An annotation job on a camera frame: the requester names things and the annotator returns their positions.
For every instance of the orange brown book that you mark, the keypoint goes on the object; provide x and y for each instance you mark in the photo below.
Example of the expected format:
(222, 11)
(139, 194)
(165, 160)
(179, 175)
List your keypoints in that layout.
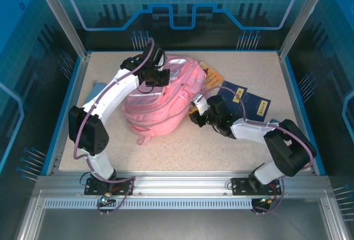
(213, 75)

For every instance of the light blue pencil case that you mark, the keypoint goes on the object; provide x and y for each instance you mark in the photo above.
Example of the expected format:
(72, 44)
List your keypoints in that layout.
(94, 92)

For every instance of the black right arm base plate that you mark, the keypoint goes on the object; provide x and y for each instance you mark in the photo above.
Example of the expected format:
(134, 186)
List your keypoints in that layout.
(239, 187)

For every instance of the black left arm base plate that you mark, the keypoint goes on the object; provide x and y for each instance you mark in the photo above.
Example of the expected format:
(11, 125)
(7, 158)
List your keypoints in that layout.
(89, 188)

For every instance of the navy book with yellow label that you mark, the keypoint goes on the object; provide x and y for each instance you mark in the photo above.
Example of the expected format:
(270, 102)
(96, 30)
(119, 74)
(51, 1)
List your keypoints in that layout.
(231, 90)
(258, 108)

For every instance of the small connector with green light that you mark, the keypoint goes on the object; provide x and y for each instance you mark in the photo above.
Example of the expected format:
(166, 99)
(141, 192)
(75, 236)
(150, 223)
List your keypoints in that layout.
(266, 200)
(106, 198)

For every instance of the blue printed side panel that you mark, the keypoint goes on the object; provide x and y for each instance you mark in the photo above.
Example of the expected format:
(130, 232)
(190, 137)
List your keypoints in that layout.
(332, 57)
(27, 57)

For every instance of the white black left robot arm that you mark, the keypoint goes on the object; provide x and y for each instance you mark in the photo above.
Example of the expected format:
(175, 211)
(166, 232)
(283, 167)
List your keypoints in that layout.
(121, 85)

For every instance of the aluminium side rail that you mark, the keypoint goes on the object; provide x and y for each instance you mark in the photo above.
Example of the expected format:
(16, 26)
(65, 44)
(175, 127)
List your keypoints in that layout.
(285, 65)
(84, 65)

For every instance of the aluminium frame post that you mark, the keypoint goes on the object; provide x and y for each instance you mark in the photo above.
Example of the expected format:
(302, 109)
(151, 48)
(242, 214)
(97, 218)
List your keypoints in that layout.
(63, 16)
(301, 16)

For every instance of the aluminium front rail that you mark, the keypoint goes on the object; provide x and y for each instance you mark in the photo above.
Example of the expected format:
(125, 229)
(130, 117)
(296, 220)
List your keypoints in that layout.
(179, 182)

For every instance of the pink student backpack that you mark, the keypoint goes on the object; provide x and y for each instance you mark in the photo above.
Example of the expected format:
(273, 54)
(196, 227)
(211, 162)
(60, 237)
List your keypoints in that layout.
(166, 107)

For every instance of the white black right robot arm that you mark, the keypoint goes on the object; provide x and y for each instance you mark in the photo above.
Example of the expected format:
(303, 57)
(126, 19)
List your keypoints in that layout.
(249, 130)

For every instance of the blue printed back panel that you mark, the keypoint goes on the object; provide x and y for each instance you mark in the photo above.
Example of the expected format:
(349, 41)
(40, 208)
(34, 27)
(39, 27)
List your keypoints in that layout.
(179, 2)

